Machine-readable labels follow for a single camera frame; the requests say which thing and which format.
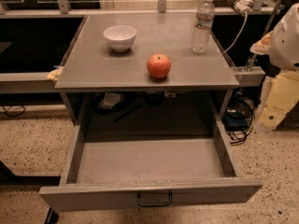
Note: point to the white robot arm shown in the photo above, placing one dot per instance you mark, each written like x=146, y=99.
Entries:
x=282, y=47

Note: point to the open grey top drawer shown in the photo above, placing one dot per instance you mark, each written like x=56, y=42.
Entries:
x=108, y=172

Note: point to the clear plastic water bottle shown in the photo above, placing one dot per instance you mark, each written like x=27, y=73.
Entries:
x=202, y=26

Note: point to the black drawer handle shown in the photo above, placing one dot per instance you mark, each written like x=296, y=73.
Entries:
x=154, y=200

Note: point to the grey cabinet table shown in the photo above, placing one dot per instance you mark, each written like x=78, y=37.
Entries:
x=179, y=104

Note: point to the red apple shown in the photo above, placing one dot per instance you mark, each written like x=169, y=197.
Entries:
x=158, y=66

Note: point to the white ceramic bowl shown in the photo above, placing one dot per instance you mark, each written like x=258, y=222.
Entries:
x=120, y=37

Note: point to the yellow tape scrap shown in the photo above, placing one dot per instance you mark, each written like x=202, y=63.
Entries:
x=55, y=74

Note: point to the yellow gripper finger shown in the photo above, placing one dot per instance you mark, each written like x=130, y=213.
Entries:
x=262, y=47
x=280, y=94

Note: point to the white power plug adapter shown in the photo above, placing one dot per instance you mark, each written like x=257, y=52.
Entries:
x=241, y=6

